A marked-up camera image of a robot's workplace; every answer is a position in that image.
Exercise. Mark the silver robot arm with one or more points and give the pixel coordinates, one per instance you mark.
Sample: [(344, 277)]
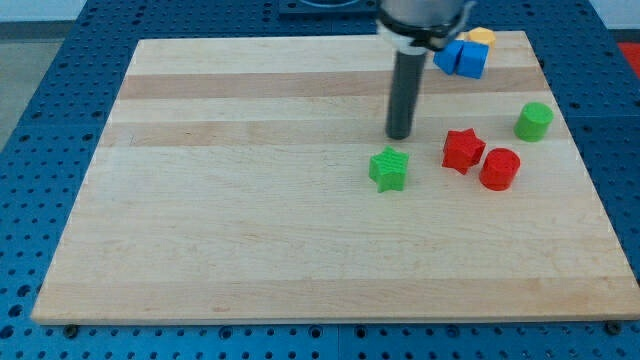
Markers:
[(414, 27)]

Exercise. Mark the blue block behind arm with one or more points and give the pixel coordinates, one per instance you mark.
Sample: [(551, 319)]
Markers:
[(448, 59)]

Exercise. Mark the green star block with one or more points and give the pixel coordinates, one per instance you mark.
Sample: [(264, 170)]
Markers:
[(388, 169)]

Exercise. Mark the red star block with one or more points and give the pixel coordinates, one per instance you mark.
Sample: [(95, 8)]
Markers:
[(462, 150)]

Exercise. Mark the light wooden board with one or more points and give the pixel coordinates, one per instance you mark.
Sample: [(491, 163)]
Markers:
[(230, 186)]

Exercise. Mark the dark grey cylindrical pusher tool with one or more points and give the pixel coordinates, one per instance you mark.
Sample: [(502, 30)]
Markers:
[(405, 88)]

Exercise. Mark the red cylinder block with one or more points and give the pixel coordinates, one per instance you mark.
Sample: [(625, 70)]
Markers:
[(499, 169)]

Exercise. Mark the blue cube block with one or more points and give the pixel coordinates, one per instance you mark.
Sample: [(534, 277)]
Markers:
[(472, 60)]

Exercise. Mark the yellow hexagon block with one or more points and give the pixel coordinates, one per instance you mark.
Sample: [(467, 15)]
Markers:
[(483, 36)]

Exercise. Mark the green cylinder block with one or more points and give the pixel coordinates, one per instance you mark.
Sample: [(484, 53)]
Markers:
[(533, 122)]

